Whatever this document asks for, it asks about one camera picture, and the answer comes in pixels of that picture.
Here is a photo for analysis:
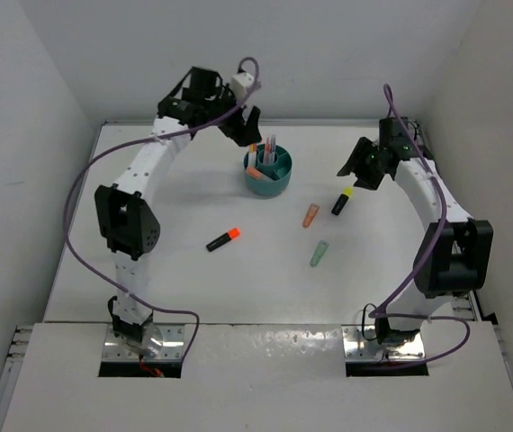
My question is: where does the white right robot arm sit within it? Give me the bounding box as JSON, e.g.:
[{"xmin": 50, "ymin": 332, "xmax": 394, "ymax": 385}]
[{"xmin": 338, "ymin": 117, "xmax": 494, "ymax": 345}]

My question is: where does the orange correction tape dispenser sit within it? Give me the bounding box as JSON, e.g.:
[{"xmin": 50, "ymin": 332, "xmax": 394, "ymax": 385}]
[{"xmin": 302, "ymin": 203, "xmax": 320, "ymax": 229}]

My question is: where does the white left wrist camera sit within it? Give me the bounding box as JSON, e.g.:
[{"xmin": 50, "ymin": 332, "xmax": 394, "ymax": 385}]
[{"xmin": 229, "ymin": 72, "xmax": 255, "ymax": 100}]

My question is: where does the aluminium table edge rail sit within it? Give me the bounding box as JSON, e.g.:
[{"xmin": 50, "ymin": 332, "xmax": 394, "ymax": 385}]
[{"xmin": 407, "ymin": 119, "xmax": 482, "ymax": 321}]

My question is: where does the green correction tape dispenser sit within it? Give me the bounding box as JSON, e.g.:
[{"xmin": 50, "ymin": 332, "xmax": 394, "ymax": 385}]
[{"xmin": 310, "ymin": 240, "xmax": 329, "ymax": 267}]

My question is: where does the clear orange lead case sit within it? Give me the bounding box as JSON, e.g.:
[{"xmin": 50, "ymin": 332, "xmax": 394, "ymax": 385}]
[{"xmin": 246, "ymin": 166, "xmax": 273, "ymax": 182}]

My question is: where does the teal round desk organizer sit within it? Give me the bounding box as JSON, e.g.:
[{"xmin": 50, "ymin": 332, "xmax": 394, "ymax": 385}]
[{"xmin": 243, "ymin": 144, "xmax": 293, "ymax": 198}]

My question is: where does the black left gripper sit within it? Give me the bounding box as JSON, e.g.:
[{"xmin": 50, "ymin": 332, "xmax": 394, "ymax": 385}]
[{"xmin": 201, "ymin": 83, "xmax": 259, "ymax": 146}]

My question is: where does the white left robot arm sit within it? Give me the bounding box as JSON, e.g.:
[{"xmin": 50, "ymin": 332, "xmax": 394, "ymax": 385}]
[{"xmin": 94, "ymin": 67, "xmax": 261, "ymax": 343}]

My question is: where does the black cable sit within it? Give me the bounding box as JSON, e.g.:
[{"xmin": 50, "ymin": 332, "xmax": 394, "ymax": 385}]
[{"xmin": 362, "ymin": 303, "xmax": 383, "ymax": 347}]

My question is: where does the black yellow-capped highlighter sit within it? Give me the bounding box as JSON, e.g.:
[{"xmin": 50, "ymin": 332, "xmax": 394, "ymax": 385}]
[{"xmin": 331, "ymin": 186, "xmax": 354, "ymax": 216}]

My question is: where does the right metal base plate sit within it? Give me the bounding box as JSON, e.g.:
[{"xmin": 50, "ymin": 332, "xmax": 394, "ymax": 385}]
[{"xmin": 341, "ymin": 324, "xmax": 426, "ymax": 364}]

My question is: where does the yellow-capped white marker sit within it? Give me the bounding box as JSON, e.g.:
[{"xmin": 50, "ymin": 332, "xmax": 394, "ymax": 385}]
[{"xmin": 247, "ymin": 143, "xmax": 258, "ymax": 167}]

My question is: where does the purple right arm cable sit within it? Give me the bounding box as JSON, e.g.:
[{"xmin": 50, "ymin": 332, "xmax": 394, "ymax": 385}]
[{"xmin": 368, "ymin": 83, "xmax": 472, "ymax": 370}]

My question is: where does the black orange-capped highlighter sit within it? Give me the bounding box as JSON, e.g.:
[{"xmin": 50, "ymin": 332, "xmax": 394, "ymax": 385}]
[{"xmin": 205, "ymin": 228, "xmax": 240, "ymax": 252}]

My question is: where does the pink double-ended marker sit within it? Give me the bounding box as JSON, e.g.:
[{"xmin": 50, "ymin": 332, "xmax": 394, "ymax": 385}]
[{"xmin": 263, "ymin": 137, "xmax": 270, "ymax": 165}]

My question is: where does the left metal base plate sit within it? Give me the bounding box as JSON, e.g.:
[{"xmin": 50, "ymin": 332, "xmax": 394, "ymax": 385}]
[{"xmin": 102, "ymin": 323, "xmax": 185, "ymax": 363}]

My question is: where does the metal base plate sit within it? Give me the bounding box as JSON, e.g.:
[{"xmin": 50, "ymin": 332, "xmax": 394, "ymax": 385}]
[
  {"xmin": 102, "ymin": 323, "xmax": 185, "ymax": 363},
  {"xmin": 341, "ymin": 324, "xmax": 426, "ymax": 364}
]

